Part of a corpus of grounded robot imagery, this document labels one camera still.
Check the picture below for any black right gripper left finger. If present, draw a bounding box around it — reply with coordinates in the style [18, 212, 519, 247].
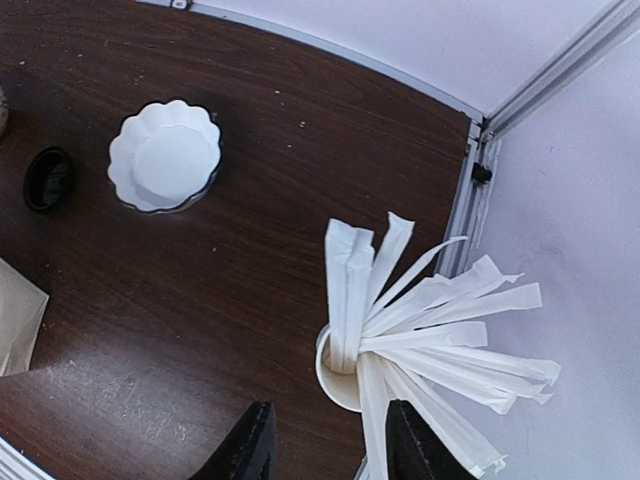
[189, 401, 276, 480]

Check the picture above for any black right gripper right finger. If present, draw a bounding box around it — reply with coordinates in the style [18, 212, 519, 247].
[385, 400, 474, 480]

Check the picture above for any brown paper bag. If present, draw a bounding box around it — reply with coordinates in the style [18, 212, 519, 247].
[0, 260, 49, 376]

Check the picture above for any black coffee lid on table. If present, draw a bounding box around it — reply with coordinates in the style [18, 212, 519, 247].
[23, 146, 74, 213]

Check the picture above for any paper cup holding straws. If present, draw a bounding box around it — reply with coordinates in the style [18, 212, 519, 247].
[315, 215, 561, 479]

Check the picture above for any white scalloped bowl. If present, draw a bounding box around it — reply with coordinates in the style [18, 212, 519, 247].
[107, 99, 222, 215]

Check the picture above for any plain white round bowl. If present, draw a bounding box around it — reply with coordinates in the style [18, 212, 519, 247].
[0, 87, 9, 137]

